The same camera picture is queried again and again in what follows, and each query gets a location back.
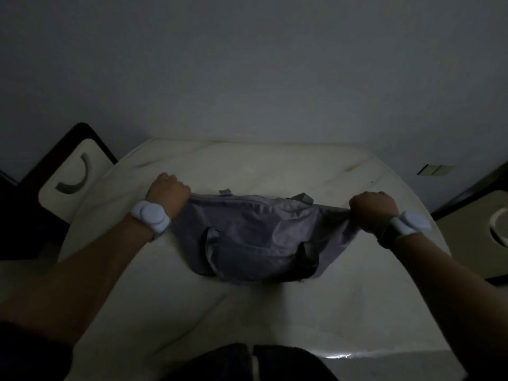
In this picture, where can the person's left hand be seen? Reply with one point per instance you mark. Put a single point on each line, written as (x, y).
(168, 195)

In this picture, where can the person's right hand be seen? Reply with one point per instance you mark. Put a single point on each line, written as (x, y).
(371, 210)

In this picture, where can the person's right fingers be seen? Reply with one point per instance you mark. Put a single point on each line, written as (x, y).
(359, 204)

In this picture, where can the person's left fingers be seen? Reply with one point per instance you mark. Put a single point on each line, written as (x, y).
(168, 178)

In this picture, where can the grey fabric bag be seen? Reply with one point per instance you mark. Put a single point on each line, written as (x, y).
(258, 242)

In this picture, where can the person's right forearm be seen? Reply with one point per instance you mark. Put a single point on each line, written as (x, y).
(452, 289)

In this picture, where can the person's left forearm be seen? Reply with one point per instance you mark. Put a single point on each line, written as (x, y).
(79, 273)

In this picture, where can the white left wrist tracker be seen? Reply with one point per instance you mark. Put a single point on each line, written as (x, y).
(150, 215)

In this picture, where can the white wrist tracker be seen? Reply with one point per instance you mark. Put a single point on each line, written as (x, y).
(150, 215)
(404, 226)

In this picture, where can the white right wrist tracker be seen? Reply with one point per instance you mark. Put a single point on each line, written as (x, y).
(404, 226)

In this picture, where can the dark chair with cream seat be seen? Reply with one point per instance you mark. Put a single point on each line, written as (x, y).
(59, 182)
(476, 230)

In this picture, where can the wall socket plate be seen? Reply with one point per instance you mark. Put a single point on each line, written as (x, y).
(435, 170)

